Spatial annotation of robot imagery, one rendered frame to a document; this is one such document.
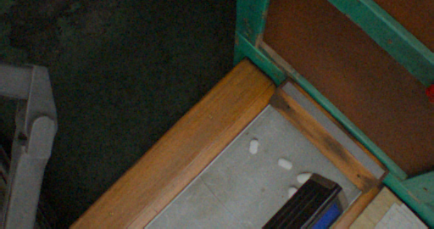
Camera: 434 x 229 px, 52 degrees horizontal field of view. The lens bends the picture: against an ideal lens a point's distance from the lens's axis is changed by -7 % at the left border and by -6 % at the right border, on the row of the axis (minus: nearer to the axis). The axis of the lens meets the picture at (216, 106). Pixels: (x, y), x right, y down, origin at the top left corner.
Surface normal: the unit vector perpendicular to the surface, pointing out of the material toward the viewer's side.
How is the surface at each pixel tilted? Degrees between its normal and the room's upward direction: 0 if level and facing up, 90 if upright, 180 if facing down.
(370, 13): 90
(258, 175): 0
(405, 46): 90
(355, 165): 66
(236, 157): 0
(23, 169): 44
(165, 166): 0
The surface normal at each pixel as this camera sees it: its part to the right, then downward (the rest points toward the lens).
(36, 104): 0.58, 0.14
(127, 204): -0.01, -0.26
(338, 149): -0.65, 0.52
